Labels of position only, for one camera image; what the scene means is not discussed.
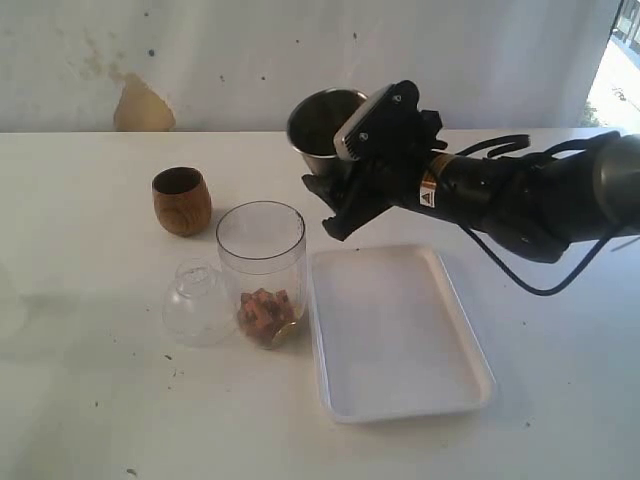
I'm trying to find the round brown wooden cup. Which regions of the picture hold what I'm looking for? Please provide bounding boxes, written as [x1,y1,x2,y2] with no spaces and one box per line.
[152,166,212,237]

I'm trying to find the stainless steel tumbler cup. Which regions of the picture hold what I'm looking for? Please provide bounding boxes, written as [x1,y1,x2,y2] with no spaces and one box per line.
[286,88,367,178]

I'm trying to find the clear plastic dome lid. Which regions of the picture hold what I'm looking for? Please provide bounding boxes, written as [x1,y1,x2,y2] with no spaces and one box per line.
[162,258,236,347]

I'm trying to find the gold coins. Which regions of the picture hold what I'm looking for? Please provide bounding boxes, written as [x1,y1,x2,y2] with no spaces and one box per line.
[270,322,300,349]

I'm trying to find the brown wooden blocks pile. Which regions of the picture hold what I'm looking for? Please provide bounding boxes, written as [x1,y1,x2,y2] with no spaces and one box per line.
[237,288,297,348]

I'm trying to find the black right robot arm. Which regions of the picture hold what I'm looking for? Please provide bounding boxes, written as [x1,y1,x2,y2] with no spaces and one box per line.
[287,80,639,263]

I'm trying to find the white rectangular plastic tray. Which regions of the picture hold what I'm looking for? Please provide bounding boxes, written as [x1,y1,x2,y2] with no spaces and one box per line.
[309,245,495,424]

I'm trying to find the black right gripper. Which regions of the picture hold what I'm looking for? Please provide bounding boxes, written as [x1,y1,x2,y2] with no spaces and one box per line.
[302,104,446,241]

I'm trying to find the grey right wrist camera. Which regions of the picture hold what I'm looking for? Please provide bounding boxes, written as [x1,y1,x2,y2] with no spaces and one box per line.
[333,80,420,162]

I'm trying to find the clear plastic jar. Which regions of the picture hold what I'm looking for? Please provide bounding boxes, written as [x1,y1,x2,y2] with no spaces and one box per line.
[216,201,308,346]

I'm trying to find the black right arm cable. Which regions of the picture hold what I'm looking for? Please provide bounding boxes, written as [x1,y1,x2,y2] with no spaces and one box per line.
[439,132,631,297]

